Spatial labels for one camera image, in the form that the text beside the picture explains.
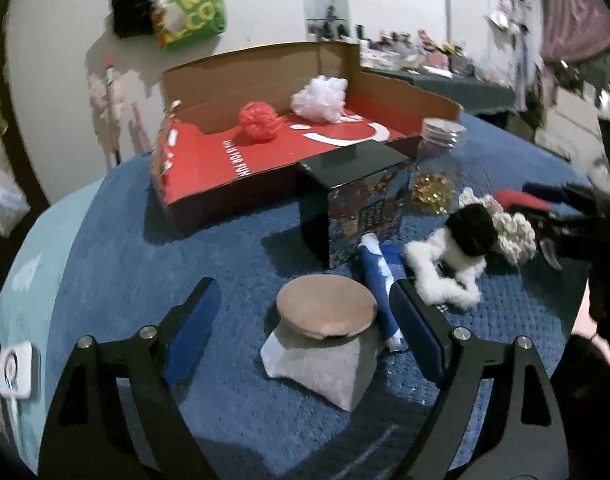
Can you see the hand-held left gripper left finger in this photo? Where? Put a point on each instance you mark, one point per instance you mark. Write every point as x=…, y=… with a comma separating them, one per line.
x=195, y=330

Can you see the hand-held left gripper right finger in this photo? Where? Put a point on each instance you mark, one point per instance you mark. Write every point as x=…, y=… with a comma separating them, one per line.
x=415, y=330

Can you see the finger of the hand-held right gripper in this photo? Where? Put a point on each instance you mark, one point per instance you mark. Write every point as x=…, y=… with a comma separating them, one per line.
x=560, y=235
x=545, y=189

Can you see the red soft cloth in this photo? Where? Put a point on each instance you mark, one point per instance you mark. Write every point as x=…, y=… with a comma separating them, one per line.
x=522, y=201

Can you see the cream knitted scrunchie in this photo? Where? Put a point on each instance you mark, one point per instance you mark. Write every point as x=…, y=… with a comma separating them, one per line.
x=515, y=232

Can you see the white fluffy plush piece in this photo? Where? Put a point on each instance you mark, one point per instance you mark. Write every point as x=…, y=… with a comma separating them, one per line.
x=435, y=272

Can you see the blue cloth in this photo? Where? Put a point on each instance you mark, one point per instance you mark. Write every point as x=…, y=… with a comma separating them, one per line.
x=377, y=280

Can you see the black fluffy pom-pom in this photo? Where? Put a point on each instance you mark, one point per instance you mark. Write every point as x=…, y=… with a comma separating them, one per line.
x=471, y=230

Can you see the tan round powder puff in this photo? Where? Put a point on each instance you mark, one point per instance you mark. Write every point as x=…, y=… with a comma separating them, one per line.
x=325, y=305

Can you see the red-lined cardboard box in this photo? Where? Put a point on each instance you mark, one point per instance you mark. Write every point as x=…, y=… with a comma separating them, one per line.
x=265, y=170

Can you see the blue textured blanket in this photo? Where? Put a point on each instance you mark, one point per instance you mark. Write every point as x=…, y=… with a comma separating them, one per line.
x=160, y=270

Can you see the clear jar with gold pieces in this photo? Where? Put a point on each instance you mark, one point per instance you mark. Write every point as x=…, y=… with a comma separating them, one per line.
x=435, y=170

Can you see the table with dark green cloth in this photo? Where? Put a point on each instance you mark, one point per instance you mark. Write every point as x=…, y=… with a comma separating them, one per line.
x=465, y=92

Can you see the black patterned box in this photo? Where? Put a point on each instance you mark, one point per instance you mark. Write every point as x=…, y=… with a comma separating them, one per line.
x=355, y=210

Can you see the light blue bed sheet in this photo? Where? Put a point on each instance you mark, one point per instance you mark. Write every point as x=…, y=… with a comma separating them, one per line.
x=40, y=280

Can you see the white charger device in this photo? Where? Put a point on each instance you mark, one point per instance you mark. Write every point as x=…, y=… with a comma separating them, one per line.
x=20, y=370

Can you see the purple curtain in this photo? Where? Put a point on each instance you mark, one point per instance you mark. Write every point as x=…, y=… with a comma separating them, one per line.
x=575, y=10

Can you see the clutter of bottles and cosmetics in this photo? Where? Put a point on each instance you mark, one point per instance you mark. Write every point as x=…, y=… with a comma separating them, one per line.
x=420, y=52

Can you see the red mesh bath pouf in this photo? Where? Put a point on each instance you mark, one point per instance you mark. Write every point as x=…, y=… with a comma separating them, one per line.
x=260, y=121

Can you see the clear plastic bag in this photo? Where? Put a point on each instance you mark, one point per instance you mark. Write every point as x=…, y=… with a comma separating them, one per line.
x=7, y=200

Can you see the white mesh bath pouf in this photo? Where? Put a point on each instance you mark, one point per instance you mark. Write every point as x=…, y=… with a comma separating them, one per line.
x=319, y=99

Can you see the green tote bag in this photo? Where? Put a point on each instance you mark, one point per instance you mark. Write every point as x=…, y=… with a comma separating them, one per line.
x=200, y=10

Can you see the small white plush toy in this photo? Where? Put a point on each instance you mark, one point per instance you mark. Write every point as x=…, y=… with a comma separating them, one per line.
x=167, y=7

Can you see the black hanging bag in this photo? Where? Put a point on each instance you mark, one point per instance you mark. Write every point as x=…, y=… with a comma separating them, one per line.
x=130, y=7

